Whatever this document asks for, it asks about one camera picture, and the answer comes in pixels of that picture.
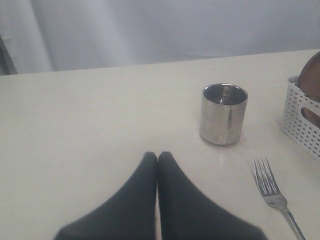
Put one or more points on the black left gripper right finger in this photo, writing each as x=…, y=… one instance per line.
x=187, y=214

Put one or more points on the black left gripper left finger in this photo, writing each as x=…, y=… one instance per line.
x=128, y=215

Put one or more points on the silver metal fork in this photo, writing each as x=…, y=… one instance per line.
x=271, y=194

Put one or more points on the stainless steel cup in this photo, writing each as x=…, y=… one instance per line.
x=223, y=108

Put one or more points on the white plastic woven basket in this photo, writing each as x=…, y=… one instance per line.
x=295, y=125

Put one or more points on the brown wooden plate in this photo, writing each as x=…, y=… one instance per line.
x=309, y=82

